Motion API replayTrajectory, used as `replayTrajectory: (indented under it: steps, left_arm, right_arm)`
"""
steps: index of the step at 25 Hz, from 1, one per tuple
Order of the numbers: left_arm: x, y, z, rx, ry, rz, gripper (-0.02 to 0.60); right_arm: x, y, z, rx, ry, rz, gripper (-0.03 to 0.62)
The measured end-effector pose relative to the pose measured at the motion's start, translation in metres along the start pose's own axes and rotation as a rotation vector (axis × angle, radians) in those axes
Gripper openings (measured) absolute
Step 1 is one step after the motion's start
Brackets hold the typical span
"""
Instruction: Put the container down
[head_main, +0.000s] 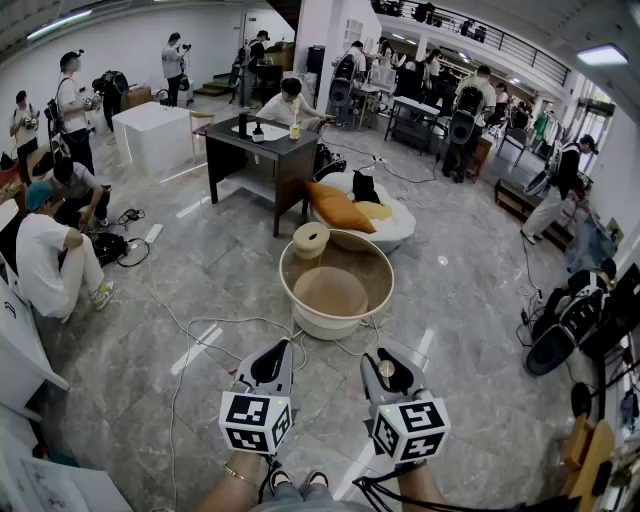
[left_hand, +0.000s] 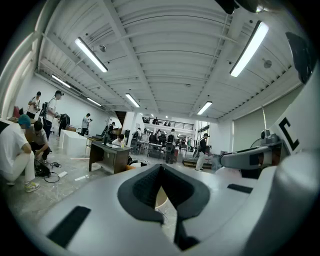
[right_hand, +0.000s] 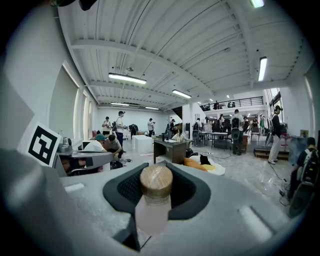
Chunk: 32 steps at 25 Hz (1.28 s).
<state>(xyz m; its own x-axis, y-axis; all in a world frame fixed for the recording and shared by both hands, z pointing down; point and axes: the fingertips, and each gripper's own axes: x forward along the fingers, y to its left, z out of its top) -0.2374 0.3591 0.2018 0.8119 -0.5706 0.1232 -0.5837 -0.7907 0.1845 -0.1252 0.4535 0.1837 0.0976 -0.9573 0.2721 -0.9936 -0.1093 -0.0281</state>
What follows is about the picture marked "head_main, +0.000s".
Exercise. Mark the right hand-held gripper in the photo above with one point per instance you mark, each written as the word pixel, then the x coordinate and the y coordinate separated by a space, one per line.
pixel 415 420

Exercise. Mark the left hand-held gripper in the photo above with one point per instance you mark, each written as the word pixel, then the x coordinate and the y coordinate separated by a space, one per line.
pixel 250 420

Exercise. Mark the person's left forearm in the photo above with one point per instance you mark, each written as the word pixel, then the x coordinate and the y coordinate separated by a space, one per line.
pixel 235 492

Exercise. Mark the person's right forearm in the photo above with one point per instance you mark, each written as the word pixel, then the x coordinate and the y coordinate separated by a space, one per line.
pixel 417 487

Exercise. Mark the black wristband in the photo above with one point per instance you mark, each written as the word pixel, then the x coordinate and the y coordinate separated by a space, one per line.
pixel 412 465

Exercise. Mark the person's left shoe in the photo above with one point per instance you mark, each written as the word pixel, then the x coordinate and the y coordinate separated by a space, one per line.
pixel 280 479

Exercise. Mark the person's shoe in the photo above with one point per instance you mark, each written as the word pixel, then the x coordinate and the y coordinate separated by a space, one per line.
pixel 280 479
pixel 318 479

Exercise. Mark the person's right shoe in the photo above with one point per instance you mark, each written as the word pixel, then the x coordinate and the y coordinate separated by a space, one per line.
pixel 318 479

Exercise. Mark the round beige basin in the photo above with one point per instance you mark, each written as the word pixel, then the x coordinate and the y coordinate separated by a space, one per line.
pixel 360 260

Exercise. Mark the person's blue jeans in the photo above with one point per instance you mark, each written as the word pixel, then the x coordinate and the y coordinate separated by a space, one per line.
pixel 300 500

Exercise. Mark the beige spool-shaped ornament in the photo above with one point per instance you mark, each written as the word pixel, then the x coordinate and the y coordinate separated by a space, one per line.
pixel 311 240

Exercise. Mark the white round lounge chair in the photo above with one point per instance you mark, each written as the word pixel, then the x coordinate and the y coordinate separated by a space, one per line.
pixel 395 225

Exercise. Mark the yellow cushion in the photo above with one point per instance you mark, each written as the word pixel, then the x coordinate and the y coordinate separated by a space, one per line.
pixel 375 210

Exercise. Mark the white power strip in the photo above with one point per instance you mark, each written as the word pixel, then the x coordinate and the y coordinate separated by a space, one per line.
pixel 379 160
pixel 154 233

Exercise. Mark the grey black backpack rig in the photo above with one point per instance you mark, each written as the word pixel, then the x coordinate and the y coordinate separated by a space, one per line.
pixel 565 335

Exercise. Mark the orange cushion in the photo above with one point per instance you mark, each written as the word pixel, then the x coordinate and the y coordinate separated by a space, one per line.
pixel 340 207

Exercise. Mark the black round stand base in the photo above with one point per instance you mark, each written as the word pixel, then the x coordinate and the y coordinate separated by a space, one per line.
pixel 581 400

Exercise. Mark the black garment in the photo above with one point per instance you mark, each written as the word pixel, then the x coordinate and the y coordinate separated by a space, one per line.
pixel 365 187

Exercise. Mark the black equipment bag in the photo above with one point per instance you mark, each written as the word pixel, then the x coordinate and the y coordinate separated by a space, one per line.
pixel 107 246

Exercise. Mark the dark wooden sink cabinet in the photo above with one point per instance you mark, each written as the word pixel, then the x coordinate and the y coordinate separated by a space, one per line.
pixel 295 170

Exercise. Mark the yellow wooden chair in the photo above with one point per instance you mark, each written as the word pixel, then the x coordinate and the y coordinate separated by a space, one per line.
pixel 592 460

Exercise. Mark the low wooden bench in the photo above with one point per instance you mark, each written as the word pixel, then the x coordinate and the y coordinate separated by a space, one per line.
pixel 515 200

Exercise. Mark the black backpack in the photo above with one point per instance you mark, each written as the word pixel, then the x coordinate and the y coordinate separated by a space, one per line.
pixel 327 162

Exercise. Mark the white table with papers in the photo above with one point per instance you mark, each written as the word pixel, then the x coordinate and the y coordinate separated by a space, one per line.
pixel 60 485

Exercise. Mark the black soap dispenser bottle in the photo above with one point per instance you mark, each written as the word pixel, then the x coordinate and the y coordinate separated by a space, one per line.
pixel 258 134

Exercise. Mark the white sink basin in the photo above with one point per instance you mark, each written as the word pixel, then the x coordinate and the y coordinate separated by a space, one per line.
pixel 272 132

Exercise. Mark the blue plastic bag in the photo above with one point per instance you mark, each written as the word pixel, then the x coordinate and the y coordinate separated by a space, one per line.
pixel 590 245

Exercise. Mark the yellow bottle on desk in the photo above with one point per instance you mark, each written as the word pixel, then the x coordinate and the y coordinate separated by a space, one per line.
pixel 295 132

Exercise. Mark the black sink faucet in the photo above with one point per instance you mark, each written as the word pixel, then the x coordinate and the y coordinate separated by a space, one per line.
pixel 243 125

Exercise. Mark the yellow toothbrush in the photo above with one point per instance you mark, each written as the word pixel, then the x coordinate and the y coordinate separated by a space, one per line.
pixel 296 112

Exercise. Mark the light wooden chair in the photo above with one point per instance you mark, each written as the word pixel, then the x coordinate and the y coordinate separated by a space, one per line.
pixel 201 117

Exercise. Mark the white cabinet box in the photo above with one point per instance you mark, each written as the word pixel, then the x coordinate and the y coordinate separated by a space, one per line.
pixel 150 135

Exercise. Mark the black metal chair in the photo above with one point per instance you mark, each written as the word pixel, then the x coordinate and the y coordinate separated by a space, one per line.
pixel 512 142

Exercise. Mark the wooden stairs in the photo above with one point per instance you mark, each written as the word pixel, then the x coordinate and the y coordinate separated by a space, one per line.
pixel 215 87

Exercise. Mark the white metal desk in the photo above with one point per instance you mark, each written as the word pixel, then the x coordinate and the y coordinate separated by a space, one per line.
pixel 367 90

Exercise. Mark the brown wooden armchair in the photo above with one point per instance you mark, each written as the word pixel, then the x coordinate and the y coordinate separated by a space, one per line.
pixel 35 165

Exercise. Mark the black tall cabinet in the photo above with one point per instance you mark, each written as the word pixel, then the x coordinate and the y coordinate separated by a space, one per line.
pixel 315 60

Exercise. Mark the cardboard box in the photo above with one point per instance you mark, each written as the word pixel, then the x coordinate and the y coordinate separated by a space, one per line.
pixel 281 55

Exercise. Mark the black balcony railing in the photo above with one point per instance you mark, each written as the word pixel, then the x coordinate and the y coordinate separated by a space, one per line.
pixel 500 35

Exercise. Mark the black frame table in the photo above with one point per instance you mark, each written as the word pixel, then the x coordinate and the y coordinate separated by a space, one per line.
pixel 412 112

